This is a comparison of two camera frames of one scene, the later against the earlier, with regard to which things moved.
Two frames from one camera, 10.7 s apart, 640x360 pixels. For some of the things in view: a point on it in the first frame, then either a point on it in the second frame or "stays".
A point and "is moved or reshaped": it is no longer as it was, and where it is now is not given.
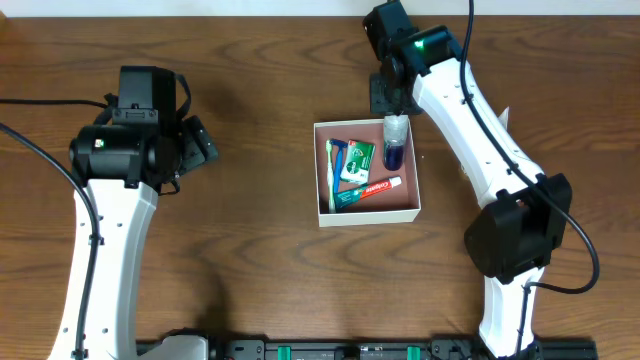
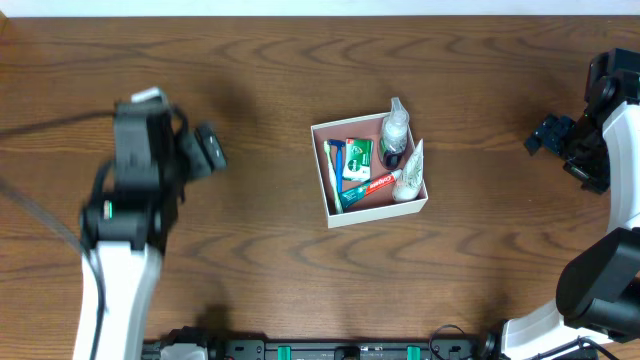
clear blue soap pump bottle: x=395 y=132 stays
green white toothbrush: x=330 y=178 is moved or reshaped
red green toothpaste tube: x=346 y=196 is moved or reshaped
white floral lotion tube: x=504 y=117 -> x=408 y=186
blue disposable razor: x=341 y=145 stays
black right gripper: x=382 y=93 -> x=567 y=142
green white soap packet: x=358 y=163 stays
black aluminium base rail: x=379 y=348 stays
